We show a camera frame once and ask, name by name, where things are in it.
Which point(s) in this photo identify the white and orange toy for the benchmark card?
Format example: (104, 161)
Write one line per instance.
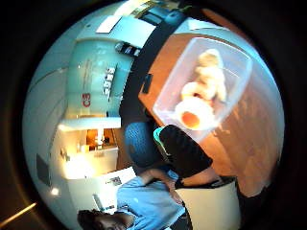
(193, 113)

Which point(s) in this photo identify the blue chair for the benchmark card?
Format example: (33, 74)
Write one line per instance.
(139, 143)

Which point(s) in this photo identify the the person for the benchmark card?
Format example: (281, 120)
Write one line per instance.
(147, 204)

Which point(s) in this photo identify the clear plastic container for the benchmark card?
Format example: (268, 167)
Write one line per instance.
(179, 83)

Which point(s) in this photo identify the black phone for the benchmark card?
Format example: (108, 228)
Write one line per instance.
(147, 83)

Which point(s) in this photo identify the white poster stand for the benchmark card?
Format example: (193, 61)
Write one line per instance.
(110, 188)

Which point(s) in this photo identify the white ceiling light panel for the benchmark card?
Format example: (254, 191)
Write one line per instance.
(108, 24)

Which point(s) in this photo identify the black wall screen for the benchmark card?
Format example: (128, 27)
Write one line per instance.
(128, 49)

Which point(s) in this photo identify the dark wall monitor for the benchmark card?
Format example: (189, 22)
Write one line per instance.
(42, 170)

